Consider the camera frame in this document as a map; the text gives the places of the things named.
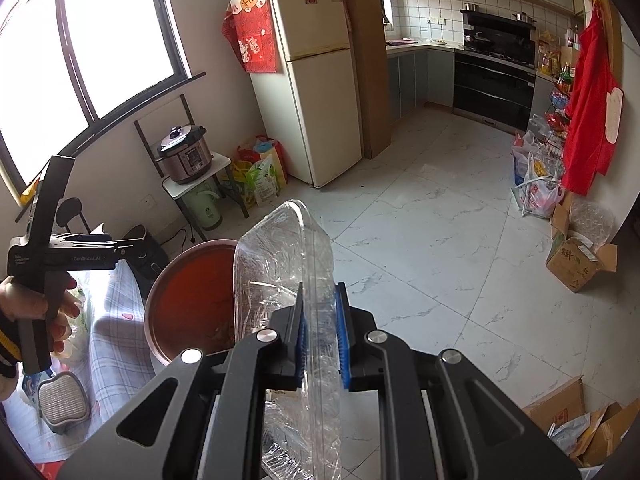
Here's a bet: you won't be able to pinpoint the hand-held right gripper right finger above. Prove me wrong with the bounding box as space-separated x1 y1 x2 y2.
335 282 583 480

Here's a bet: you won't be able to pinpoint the clear bubble wrap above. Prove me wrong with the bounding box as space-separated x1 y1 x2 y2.
570 200 616 247

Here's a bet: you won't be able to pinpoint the black floor appliance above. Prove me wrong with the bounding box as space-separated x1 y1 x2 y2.
122 225 171 281

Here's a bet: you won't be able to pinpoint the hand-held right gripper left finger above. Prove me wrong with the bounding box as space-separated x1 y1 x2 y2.
57 282 307 480

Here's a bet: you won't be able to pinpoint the snack packets on counter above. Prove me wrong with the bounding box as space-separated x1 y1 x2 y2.
537 27 581 93

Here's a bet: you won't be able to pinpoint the black chair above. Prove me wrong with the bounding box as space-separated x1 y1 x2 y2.
55 197 94 235

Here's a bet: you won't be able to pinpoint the window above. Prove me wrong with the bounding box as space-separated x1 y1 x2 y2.
0 0 207 196

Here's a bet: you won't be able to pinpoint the grey kitchen base cabinets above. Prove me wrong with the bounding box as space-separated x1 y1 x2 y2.
386 40 468 121

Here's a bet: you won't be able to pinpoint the red and yellow shopping bag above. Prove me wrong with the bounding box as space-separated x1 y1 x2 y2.
235 135 289 196

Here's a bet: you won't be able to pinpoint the red hanging cloth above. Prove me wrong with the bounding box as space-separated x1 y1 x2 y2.
222 0 280 75

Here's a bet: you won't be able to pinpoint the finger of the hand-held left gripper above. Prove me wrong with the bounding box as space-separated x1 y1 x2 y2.
102 240 162 265
52 232 114 247

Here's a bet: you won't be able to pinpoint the cream refrigerator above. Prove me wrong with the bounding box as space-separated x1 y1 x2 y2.
250 0 363 188

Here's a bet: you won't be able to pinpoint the white side table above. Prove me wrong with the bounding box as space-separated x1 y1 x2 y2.
134 92 251 243

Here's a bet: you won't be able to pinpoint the red apron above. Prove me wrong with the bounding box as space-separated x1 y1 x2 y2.
560 10 626 197

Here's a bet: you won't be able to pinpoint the black integrated stove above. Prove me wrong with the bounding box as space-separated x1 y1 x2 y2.
452 9 538 133

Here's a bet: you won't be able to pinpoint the person's left hand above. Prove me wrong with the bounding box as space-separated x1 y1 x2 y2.
0 271 85 357

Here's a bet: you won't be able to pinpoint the silver electric pressure cooker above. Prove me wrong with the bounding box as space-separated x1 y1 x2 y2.
156 124 216 185

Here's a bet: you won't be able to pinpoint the open cardboard box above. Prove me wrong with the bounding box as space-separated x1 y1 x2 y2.
545 197 619 293

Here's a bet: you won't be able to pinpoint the grey ribbed oval device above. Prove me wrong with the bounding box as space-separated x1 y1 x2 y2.
36 372 92 436

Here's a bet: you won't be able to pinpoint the wire rack with bags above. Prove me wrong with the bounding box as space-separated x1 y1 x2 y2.
511 114 569 219

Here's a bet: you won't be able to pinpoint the clear plastic food container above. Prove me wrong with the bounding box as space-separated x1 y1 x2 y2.
232 199 347 480

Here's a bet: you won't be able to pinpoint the flattened cardboard boxes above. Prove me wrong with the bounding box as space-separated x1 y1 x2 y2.
522 375 640 470

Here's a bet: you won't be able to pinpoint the green electric kettle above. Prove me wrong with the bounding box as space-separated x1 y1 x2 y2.
180 182 223 231

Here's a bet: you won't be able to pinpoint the pink plastic basin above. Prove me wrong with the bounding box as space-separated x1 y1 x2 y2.
144 240 242 367

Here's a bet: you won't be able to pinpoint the white and green bag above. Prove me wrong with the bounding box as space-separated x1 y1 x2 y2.
244 155 281 208

